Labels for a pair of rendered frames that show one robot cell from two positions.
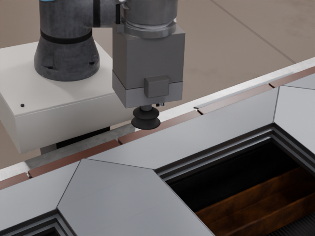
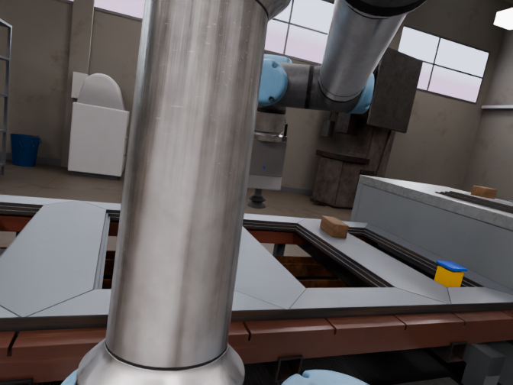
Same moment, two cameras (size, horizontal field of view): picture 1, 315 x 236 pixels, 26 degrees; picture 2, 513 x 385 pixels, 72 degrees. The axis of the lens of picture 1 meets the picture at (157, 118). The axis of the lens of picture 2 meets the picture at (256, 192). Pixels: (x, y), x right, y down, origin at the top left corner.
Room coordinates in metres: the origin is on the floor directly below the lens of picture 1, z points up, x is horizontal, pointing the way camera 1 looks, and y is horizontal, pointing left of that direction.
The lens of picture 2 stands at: (1.58, 0.14, 1.18)
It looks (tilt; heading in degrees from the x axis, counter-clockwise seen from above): 10 degrees down; 189
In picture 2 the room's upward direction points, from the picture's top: 10 degrees clockwise
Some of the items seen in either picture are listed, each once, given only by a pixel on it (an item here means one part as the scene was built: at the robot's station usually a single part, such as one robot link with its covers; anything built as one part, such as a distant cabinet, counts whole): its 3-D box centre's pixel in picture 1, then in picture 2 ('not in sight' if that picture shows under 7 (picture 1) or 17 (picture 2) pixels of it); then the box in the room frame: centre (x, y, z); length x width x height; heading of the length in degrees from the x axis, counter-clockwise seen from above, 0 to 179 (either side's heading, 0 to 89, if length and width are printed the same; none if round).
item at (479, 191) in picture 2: not in sight; (483, 192); (-0.22, 0.90, 1.08); 0.10 x 0.06 x 0.05; 130
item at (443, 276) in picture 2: not in sight; (442, 299); (0.47, 0.58, 0.78); 0.05 x 0.05 x 0.19; 31
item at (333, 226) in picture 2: not in sight; (333, 226); (0.22, 0.23, 0.87); 0.12 x 0.06 x 0.05; 23
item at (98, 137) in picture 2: not in sight; (102, 126); (-3.88, -3.53, 0.83); 0.84 x 0.71 x 1.65; 118
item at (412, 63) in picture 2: not in sight; (357, 127); (-5.74, 0.70, 1.57); 1.61 x 1.44 x 3.14; 118
